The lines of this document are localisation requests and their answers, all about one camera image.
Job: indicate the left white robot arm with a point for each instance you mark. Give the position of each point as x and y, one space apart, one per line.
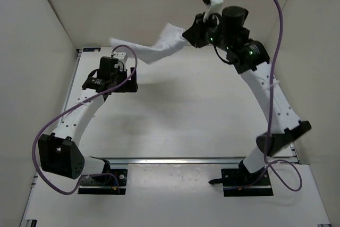
59 151

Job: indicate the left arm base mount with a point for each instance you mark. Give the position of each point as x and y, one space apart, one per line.
105 185

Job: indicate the aluminium rail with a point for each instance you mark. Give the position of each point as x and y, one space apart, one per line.
176 160

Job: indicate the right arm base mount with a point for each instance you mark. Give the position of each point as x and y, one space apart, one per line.
236 184

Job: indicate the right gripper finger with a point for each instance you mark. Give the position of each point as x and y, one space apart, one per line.
195 41
193 30

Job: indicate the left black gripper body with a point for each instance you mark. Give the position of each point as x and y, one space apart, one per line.
120 75

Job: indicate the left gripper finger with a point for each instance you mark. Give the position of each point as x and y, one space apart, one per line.
133 85
123 89

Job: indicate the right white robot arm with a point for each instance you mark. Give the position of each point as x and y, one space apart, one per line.
251 61

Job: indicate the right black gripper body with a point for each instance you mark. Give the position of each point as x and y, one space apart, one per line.
215 36

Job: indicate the left blue label sticker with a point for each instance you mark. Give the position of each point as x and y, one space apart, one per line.
91 49

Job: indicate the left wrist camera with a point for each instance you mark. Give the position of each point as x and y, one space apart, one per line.
121 56

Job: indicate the white skirt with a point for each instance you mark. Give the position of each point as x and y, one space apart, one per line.
170 41

